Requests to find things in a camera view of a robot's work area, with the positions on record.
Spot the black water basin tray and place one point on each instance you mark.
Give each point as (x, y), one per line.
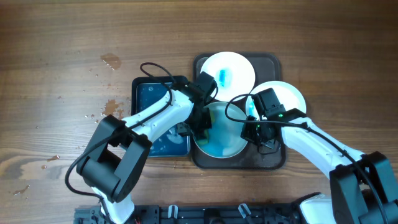
(145, 92)

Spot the dark brown serving tray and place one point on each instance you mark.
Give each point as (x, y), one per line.
(273, 155)

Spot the green yellow sponge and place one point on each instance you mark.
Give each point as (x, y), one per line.
(209, 130)

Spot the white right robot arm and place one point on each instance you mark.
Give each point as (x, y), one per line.
(363, 186)

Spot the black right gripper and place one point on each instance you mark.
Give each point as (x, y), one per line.
(257, 135)

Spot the white plate blue soapy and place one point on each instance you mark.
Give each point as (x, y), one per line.
(225, 136)

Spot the white plate blue stain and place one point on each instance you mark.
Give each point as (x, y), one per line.
(233, 74)

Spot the white plate blue smear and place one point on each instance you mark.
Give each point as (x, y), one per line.
(287, 95)

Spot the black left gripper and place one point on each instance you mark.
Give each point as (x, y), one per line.
(207, 124)

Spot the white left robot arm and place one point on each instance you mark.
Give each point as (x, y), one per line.
(115, 156)

